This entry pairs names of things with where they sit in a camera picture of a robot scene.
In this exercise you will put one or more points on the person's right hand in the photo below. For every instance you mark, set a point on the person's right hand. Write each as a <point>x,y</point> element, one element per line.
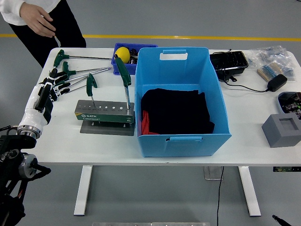
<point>37,20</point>

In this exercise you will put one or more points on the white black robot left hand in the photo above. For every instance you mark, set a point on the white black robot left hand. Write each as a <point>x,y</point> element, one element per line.
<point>31,115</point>

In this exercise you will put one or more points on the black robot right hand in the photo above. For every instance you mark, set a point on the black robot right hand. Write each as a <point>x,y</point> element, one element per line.
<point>281,220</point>

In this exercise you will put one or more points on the green metal wrench holder stand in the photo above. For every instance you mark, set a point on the green metal wrench holder stand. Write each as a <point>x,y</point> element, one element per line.
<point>103,116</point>

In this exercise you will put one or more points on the large light blue storage box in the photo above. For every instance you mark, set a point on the large light blue storage box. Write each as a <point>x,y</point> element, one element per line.
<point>178,146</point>

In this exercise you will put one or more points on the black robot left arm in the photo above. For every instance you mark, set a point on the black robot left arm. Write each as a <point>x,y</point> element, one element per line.
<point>11,141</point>

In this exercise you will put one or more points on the person's right forearm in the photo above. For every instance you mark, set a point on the person's right forearm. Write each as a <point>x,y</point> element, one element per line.
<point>10,10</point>

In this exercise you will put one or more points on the person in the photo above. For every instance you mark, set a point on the person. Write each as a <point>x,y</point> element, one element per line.
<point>68,26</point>

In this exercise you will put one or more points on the white table leg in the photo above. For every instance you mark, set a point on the white table leg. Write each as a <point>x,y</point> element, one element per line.
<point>250,190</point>
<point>83,188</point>

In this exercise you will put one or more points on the table height control panel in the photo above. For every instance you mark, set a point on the table height control panel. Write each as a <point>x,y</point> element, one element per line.
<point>285,169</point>

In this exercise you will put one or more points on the grey hollow block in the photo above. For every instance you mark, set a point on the grey hollow block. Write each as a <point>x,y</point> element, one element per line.
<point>279,139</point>

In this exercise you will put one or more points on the clear floor plate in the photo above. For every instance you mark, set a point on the clear floor plate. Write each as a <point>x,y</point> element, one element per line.
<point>211,174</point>

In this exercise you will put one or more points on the yellow ball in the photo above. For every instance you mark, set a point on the yellow ball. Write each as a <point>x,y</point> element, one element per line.
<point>123,54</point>

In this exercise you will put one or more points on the dark metal parts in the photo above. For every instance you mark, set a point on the dark metal parts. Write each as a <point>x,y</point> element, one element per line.
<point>133,51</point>

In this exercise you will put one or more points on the small dark blue parts bin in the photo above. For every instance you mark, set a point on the small dark blue parts bin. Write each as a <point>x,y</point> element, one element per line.
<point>131,69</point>

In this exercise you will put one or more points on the red cloth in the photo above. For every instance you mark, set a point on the red cloth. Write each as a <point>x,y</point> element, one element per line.
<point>145,124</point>

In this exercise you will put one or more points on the mixed electronic parts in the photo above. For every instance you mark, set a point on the mixed electronic parts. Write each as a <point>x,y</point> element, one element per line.
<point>291,106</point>

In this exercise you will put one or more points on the light blue parts bin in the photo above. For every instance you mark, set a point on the light blue parts bin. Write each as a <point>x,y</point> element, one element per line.
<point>279,100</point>

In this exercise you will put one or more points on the grey metal plate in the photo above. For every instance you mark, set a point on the grey metal plate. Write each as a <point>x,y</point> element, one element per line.
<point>150,224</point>

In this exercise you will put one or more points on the black power adapter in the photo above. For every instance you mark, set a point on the black power adapter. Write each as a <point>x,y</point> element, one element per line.
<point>277,82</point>

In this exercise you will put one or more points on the black cloth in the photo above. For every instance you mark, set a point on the black cloth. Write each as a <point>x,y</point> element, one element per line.
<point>176,110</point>

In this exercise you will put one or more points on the tan resistor strip bundle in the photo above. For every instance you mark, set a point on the tan resistor strip bundle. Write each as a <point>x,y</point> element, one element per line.
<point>269,70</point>

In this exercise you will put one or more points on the clear plastic bag of parts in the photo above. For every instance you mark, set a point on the clear plastic bag of parts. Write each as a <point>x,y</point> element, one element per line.
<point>272,55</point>

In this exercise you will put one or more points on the black plastic tray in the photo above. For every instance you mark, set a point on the black plastic tray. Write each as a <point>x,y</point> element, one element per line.
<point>229,61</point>

